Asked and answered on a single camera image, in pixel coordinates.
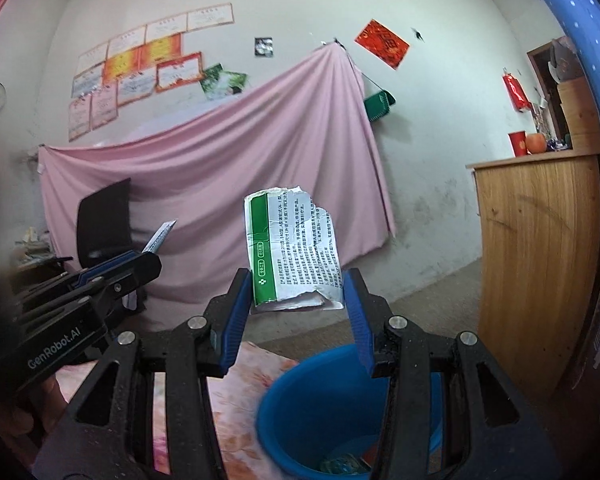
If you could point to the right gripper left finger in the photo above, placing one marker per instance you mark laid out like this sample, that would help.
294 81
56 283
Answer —
106 430

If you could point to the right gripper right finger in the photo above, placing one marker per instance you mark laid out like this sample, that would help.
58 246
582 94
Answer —
451 412

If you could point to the thin silver wrapper strip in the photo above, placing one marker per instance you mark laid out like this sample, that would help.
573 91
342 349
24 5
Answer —
158 238

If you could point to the green white torn package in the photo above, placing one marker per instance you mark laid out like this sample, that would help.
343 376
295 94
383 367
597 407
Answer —
292 251

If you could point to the left hand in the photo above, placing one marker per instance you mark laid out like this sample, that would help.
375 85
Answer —
44 406

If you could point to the floral pink blanket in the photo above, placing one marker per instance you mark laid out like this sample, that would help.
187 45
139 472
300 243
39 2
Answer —
235 400

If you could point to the stack of books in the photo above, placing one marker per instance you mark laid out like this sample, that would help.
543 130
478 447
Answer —
33 244

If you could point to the blue plastic basin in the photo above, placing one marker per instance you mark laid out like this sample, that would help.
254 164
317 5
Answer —
380 400

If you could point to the black office chair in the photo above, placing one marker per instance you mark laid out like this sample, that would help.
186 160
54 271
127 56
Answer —
91 230

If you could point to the wooden cabinet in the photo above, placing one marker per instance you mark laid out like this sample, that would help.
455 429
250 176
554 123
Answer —
540 235

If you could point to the red cup on cabinet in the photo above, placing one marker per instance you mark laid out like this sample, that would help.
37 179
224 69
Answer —
518 141

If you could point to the pink hanging sheet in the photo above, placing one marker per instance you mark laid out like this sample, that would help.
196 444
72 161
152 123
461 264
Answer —
306 128

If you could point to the orange fruit on cabinet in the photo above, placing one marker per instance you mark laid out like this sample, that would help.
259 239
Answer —
536 143

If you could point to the green hanging basket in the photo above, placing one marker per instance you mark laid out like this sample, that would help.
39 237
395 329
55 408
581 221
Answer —
378 105

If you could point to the red hanging ornament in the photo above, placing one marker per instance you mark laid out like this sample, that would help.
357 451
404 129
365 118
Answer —
516 92

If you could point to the small black white photo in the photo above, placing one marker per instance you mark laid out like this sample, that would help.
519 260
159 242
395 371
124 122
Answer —
263 47

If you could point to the wall certificates cluster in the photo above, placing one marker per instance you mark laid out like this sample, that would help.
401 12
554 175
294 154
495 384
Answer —
137 64

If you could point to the green photo on wall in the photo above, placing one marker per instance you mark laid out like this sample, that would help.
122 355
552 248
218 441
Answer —
219 83

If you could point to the red paper wall poster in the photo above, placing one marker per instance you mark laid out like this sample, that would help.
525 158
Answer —
383 43

